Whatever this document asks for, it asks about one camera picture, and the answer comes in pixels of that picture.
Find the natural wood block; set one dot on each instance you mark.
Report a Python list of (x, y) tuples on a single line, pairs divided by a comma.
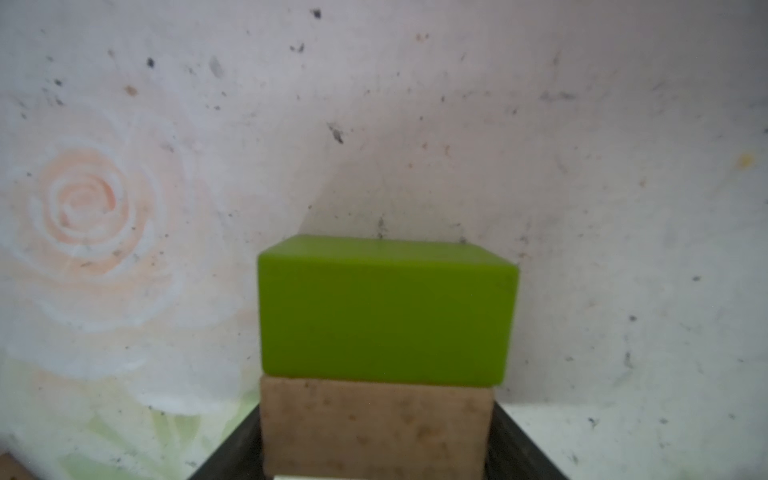
[(363, 430)]

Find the green wood block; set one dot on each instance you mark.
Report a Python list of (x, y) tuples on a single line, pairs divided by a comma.
[(391, 311)]

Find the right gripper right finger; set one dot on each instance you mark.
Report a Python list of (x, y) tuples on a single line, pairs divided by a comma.
[(512, 455)]

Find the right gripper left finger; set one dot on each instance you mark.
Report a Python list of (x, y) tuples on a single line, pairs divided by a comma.
[(240, 456)]

